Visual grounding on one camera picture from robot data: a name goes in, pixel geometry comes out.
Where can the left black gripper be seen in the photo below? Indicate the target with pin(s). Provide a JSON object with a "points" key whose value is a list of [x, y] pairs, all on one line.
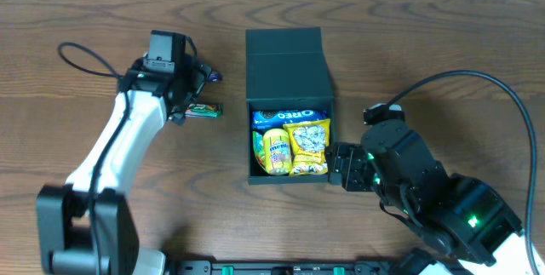
{"points": [[187, 97]]}

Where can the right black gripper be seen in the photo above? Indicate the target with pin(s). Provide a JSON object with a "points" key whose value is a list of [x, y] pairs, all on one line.
{"points": [[350, 167]]}

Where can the red green KitKat Milo bar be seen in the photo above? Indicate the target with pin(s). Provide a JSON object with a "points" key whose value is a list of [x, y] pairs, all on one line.
{"points": [[204, 110]]}

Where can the blue foil chocolate bar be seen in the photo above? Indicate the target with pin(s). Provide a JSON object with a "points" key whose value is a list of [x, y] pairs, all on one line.
{"points": [[215, 76]]}

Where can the yellow Hacks candy bag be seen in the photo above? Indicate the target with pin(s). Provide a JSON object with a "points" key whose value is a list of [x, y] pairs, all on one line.
{"points": [[308, 141]]}

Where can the yellow Mentos gum bottle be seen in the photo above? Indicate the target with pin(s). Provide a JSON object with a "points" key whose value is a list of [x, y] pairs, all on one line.
{"points": [[277, 152]]}

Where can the blue Oreo cookie pack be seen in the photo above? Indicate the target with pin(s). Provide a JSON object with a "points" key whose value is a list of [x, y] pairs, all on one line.
{"points": [[265, 120]]}

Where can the green Haribo gummy bag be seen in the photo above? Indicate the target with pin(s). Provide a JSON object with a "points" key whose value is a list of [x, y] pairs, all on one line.
{"points": [[258, 148]]}

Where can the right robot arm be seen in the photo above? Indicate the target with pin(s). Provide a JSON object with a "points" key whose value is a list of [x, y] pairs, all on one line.
{"points": [[456, 215]]}

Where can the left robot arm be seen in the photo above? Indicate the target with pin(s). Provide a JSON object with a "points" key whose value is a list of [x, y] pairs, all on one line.
{"points": [[85, 226]]}

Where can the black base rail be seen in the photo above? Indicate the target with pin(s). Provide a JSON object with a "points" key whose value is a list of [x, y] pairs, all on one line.
{"points": [[267, 268]]}

